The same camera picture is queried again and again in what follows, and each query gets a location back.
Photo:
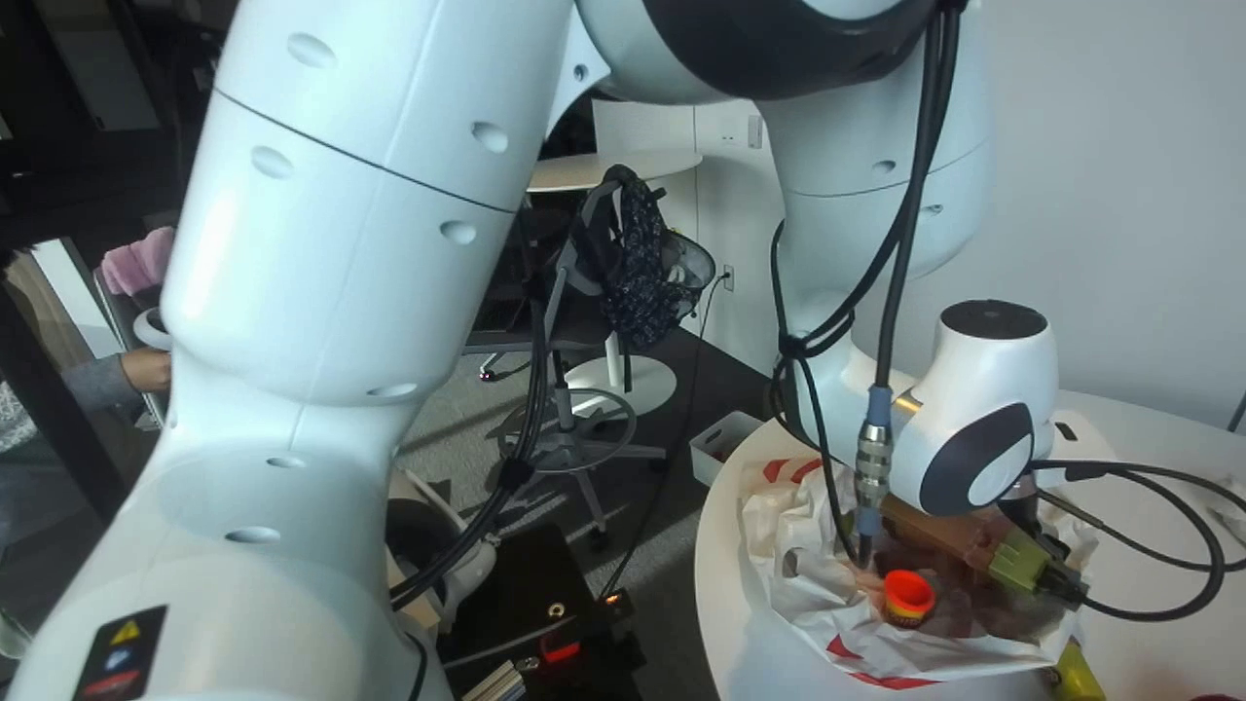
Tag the small white open bin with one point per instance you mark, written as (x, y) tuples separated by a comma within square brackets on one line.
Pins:
[(721, 441)]

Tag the yellow green object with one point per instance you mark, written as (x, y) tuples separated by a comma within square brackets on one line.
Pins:
[(1076, 672)]

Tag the brown moose toy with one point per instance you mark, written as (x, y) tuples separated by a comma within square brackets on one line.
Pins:
[(986, 614)]

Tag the person in pink top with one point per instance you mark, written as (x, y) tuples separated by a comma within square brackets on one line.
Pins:
[(137, 267)]

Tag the black device on left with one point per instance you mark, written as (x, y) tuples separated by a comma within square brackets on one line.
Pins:
[(649, 279)]

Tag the white plastic bracket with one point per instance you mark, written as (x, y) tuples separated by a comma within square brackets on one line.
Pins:
[(451, 571)]

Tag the white round side table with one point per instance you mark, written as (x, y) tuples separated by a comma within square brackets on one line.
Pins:
[(623, 167)]

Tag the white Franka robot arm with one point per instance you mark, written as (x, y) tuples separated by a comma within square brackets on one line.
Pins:
[(351, 233)]

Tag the orange round object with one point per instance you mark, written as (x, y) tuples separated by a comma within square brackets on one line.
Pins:
[(907, 593)]

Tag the black electronics box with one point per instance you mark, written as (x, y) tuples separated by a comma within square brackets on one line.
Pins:
[(520, 585)]

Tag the silver metal bracket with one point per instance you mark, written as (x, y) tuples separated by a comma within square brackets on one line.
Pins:
[(498, 681)]

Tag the brown wrist camera box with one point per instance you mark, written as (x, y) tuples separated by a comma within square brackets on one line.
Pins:
[(1031, 564)]

